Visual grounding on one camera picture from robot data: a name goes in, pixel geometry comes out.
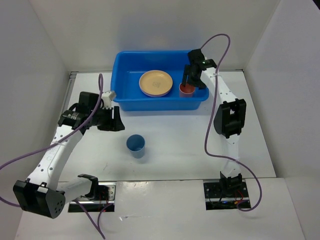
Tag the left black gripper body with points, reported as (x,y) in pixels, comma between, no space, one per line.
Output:
(103,119)

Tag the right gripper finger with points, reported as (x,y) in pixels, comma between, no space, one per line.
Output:
(185,75)
(197,82)

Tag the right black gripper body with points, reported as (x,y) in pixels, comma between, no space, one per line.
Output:
(190,77)

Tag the red plastic cup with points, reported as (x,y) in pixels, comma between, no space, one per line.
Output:
(186,91)

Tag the yellow plastic plate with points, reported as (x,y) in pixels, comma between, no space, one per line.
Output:
(155,83)

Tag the purple plastic plate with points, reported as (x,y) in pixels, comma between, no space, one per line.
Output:
(155,96)

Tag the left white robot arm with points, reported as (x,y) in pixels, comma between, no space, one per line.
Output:
(40,193)

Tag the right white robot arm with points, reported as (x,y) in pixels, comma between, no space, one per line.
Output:
(228,117)

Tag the blue plastic bin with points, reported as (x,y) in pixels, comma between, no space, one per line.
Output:
(128,68)

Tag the blue plastic cup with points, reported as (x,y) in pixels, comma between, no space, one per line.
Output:
(136,145)

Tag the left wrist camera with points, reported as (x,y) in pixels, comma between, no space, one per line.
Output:
(107,99)

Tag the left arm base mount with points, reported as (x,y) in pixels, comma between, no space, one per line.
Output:
(104,201)

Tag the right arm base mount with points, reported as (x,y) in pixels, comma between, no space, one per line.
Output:
(215,199)

